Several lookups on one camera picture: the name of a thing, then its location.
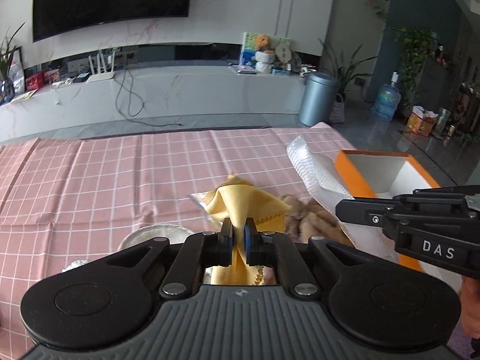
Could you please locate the white round pad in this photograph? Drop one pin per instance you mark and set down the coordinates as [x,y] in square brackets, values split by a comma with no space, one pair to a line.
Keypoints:
[176,234]

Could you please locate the glass vase with grass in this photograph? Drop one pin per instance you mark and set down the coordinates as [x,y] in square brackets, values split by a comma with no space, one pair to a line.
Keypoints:
[6,57]

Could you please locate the orange white storage box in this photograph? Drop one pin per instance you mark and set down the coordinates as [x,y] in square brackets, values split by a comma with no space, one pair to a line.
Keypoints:
[385,175]

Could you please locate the brown plush towel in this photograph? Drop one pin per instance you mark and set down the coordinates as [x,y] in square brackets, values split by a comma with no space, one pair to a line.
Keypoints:
[307,219]

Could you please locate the teddy bear in pot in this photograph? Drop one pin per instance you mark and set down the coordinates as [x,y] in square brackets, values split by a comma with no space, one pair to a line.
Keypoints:
[264,55]

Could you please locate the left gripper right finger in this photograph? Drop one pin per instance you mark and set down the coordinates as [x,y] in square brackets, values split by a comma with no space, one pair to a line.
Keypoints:
[251,242]

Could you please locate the green climbing vine plant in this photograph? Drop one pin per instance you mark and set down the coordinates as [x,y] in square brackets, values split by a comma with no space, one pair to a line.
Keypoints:
[415,45]

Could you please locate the grey metal trash can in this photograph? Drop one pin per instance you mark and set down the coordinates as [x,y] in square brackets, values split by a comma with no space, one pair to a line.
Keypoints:
[318,99]

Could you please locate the white wifi router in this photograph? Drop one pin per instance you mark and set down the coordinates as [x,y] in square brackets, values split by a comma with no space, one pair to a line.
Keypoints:
[103,69]

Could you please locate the orange gift box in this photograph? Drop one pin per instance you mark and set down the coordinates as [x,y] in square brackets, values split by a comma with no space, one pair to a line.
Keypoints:
[421,121]

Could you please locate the potted green long-leaf plant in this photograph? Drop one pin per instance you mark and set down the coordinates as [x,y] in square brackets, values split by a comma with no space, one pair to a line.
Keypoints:
[344,71]

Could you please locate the yellow cleaning cloth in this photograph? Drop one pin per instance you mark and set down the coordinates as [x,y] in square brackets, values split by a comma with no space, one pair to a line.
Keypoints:
[238,201]

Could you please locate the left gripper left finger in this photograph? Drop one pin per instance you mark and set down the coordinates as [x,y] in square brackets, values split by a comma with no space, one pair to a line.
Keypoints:
[225,240]

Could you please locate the blue water jug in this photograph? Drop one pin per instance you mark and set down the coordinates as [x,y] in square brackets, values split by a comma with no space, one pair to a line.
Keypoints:
[387,99]

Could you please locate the round paper fan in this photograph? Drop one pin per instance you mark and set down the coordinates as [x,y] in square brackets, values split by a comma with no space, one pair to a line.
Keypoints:
[283,54]

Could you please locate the pink checkered tablecloth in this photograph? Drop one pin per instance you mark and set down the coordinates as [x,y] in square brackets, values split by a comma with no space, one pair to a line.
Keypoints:
[66,200]

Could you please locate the white marble TV cabinet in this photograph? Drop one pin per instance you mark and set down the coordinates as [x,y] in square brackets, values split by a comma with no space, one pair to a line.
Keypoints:
[160,95]

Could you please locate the clear plastic bubble bag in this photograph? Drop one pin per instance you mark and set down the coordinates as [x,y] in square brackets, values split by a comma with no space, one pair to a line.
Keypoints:
[326,186]

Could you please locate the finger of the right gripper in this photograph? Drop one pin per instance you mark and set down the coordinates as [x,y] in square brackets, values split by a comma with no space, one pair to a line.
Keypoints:
[365,211]

